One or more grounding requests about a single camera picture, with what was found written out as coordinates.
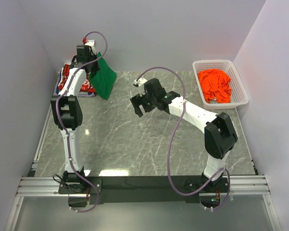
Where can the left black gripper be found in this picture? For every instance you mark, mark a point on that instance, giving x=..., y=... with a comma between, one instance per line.
x=97, y=67

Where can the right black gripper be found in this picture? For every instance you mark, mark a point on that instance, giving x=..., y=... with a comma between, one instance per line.
x=137, y=100

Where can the green t-shirt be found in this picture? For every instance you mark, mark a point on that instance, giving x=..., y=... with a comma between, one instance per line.
x=103, y=79

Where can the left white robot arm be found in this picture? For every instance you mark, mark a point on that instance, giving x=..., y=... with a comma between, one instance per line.
x=68, y=117

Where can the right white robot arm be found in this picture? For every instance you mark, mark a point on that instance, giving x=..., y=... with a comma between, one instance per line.
x=219, y=134

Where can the folded red printed t-shirt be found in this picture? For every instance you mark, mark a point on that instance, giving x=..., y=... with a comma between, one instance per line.
x=65, y=70

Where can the orange t-shirt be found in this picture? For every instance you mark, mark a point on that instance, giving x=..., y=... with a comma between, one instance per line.
x=215, y=85

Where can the white plastic basket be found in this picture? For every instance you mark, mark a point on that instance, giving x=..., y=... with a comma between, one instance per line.
x=238, y=95

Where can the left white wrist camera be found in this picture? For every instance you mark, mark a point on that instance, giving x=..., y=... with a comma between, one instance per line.
x=91, y=43

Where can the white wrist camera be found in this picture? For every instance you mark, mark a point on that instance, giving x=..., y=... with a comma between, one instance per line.
x=91, y=43
x=140, y=85

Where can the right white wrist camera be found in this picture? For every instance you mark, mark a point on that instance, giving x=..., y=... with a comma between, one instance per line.
x=140, y=85

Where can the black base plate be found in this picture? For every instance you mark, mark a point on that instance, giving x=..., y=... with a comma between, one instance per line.
x=133, y=189

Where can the aluminium rail frame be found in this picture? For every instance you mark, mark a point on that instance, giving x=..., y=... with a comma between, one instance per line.
x=114, y=141

